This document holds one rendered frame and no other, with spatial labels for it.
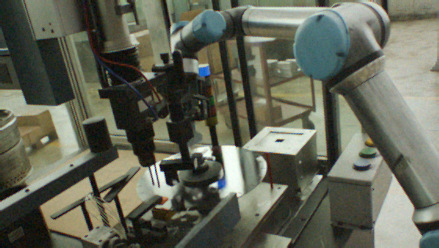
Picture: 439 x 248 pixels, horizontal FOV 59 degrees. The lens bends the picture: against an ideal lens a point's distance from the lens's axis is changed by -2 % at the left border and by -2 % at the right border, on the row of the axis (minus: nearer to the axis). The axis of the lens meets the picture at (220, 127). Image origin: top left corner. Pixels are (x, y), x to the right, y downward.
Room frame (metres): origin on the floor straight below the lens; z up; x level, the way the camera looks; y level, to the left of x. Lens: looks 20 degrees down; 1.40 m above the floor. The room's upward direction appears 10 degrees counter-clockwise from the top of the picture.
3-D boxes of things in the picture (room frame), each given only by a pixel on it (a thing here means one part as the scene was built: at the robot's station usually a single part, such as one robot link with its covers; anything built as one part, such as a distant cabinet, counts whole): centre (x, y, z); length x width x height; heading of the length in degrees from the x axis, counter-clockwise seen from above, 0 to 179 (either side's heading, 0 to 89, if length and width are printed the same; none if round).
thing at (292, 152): (1.14, -0.18, 0.82); 0.18 x 0.18 x 0.15; 55
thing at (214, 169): (0.90, 0.07, 0.96); 0.11 x 0.11 x 0.03
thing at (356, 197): (0.96, -0.37, 0.82); 0.28 x 0.11 x 0.15; 145
